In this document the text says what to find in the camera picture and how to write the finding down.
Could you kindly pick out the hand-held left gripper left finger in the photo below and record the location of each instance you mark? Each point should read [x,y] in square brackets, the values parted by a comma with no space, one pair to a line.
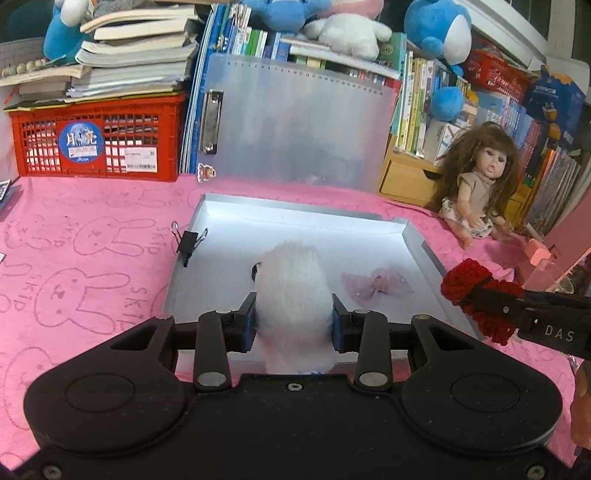
[248,323]

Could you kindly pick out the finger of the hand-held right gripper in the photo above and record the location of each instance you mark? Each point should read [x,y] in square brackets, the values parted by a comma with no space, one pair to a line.
[498,307]

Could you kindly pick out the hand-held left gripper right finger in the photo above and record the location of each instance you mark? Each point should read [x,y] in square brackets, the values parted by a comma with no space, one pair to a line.
[339,325]

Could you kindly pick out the red crochet piece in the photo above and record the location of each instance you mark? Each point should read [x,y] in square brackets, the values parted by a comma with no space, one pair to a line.
[461,277]

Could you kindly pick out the white fluffy pom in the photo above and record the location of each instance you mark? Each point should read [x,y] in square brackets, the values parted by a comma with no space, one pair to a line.
[291,295]

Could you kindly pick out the sheer pink bow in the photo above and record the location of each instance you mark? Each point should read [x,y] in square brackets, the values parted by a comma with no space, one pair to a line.
[376,286]

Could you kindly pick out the grey cardboard box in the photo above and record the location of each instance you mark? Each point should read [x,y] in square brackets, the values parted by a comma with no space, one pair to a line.
[295,226]

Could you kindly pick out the person's right hand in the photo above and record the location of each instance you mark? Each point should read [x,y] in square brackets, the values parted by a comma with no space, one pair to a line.
[582,406]

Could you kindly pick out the small pink box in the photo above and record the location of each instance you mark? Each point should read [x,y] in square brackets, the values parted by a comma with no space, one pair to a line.
[538,251]

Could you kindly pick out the black binder clip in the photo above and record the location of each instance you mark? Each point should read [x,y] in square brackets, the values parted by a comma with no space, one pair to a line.
[187,242]

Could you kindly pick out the pink board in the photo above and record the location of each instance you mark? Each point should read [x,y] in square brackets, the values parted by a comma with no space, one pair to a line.
[570,230]

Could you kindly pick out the brown-haired baby doll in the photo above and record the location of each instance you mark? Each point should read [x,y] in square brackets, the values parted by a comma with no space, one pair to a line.
[475,184]

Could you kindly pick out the row of slim picture books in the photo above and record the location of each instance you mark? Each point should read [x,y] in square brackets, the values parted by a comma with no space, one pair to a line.
[554,175]

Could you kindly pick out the bear sticker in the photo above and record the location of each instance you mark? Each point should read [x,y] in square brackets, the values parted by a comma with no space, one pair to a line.
[206,171]

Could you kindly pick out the wooden drawer organizer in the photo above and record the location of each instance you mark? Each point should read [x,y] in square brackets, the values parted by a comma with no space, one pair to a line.
[401,175]

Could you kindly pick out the pink bunny print towel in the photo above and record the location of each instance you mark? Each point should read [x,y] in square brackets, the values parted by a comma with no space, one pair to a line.
[92,277]

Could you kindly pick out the white printed box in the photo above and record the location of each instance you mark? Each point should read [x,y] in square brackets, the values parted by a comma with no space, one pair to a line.
[443,141]

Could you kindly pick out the translucent clipboard folder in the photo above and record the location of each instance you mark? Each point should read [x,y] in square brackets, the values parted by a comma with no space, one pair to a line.
[300,124]

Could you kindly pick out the blue printed bag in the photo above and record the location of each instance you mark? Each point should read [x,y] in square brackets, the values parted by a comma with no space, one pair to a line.
[554,99]

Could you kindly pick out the row of upright books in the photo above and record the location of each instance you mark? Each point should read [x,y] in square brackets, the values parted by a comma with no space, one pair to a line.
[415,106]

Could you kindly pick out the red plastic basket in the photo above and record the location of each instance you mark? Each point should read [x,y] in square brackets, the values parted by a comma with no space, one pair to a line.
[494,74]

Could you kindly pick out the stack of worn books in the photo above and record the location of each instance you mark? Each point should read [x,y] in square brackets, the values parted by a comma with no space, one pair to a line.
[134,69]

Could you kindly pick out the black keypad device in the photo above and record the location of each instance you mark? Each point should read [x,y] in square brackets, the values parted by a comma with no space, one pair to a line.
[3,189]

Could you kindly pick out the red plastic crate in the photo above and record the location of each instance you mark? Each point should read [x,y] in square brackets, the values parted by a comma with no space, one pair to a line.
[41,134]

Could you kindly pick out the blue and white plush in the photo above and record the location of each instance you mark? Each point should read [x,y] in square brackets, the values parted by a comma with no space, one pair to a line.
[434,27]

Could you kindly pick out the white plush toy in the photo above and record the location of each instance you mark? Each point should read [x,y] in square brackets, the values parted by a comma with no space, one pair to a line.
[346,37]

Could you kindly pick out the blue plush toy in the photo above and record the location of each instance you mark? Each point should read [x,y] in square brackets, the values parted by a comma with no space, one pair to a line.
[281,14]

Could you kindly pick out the pink plush toy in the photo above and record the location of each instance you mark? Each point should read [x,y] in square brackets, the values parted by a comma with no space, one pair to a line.
[360,7]

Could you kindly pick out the blue plush with big eyes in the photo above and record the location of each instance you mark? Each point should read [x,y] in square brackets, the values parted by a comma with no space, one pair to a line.
[64,37]

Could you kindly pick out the grey grid board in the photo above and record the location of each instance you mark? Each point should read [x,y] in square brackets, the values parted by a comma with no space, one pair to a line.
[18,50]

